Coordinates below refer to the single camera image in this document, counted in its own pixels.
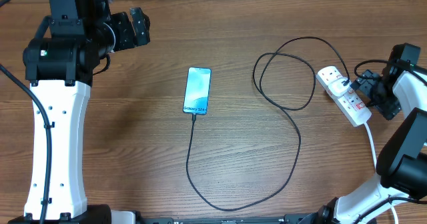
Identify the blue Samsung Galaxy smartphone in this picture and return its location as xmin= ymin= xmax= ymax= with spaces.
xmin=183 ymin=67 xmax=211 ymax=115

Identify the black USB-C charging cable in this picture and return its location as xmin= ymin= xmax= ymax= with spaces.
xmin=185 ymin=36 xmax=351 ymax=213

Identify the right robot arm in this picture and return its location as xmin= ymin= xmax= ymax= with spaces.
xmin=301 ymin=43 xmax=426 ymax=224

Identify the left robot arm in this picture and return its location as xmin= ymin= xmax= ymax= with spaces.
xmin=15 ymin=0 xmax=150 ymax=224

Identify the white charger plug adapter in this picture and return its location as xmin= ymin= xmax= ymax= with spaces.
xmin=328 ymin=78 xmax=351 ymax=99

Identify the white power strip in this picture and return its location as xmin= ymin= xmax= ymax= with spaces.
xmin=316 ymin=66 xmax=372 ymax=127

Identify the white power strip cord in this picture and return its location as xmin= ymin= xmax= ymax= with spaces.
xmin=362 ymin=121 xmax=400 ymax=224

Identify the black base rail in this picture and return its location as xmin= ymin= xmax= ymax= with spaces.
xmin=133 ymin=213 xmax=378 ymax=224

